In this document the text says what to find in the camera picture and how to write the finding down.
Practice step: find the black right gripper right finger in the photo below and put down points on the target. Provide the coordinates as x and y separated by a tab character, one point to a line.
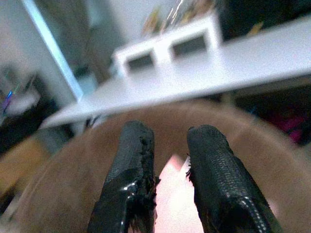
218	184

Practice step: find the white framed glass door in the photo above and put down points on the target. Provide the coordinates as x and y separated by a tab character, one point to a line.
56	53

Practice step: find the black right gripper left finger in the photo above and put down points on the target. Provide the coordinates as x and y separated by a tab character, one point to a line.
128	174

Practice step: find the pink square pillow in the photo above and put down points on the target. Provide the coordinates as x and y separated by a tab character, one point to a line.
175	199

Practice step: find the brown velvet round sofa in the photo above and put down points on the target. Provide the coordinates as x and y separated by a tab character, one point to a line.
73	184

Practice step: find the black metal rack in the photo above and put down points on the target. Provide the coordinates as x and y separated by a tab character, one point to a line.
26	116

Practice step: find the white rectangular table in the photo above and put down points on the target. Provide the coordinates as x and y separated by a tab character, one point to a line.
255	60

